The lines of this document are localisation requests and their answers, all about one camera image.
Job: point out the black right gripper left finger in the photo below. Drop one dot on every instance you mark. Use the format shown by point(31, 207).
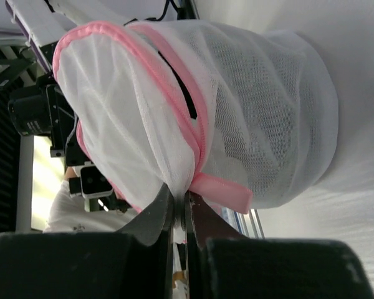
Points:
point(133, 262)

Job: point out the aluminium front rail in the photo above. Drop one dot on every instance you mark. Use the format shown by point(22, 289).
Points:
point(248, 224)

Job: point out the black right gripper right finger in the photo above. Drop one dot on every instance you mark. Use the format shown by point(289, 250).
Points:
point(222, 263)

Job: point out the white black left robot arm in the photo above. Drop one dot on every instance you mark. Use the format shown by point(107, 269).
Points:
point(41, 29)

